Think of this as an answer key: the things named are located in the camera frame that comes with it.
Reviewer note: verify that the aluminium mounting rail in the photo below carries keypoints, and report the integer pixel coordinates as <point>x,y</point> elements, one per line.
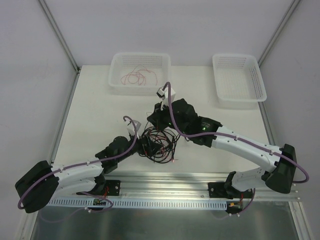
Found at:
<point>165,185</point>

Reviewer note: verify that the right aluminium frame post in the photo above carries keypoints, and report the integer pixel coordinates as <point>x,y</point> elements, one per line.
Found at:
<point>278,30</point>

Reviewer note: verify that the left aluminium frame post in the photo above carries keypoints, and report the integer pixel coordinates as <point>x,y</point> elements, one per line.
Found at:
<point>59,35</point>

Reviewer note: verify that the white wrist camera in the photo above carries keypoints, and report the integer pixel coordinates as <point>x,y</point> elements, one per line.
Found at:
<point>164,94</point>
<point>133,128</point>

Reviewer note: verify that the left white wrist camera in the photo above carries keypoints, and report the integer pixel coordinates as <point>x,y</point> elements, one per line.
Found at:
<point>133,128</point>

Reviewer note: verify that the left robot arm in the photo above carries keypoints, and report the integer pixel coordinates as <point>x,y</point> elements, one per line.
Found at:
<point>44,182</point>

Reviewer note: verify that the right white plastic basket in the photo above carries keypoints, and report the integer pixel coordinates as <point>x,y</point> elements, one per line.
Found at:
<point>238,81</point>

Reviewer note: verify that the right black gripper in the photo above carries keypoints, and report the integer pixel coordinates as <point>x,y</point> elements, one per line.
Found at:
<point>155,118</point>

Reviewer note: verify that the white slotted cable duct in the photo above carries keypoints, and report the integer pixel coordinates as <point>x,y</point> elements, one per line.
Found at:
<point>132,203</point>

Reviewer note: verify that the left white plastic basket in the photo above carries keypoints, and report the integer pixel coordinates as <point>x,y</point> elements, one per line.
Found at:
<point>139,73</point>

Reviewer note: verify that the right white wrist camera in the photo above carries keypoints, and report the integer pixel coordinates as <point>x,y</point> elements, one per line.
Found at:
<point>164,94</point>

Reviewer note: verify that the white plastic basket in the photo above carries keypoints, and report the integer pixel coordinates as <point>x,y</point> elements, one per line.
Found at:
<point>139,73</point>
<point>238,81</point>

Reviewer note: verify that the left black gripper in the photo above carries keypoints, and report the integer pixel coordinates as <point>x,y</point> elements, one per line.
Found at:
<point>144,145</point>

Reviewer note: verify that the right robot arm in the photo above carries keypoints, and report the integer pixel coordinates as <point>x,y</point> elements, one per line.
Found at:
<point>276,165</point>

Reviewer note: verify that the aluminium frame post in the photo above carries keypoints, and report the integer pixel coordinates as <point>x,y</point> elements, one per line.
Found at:
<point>59,35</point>
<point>278,30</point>

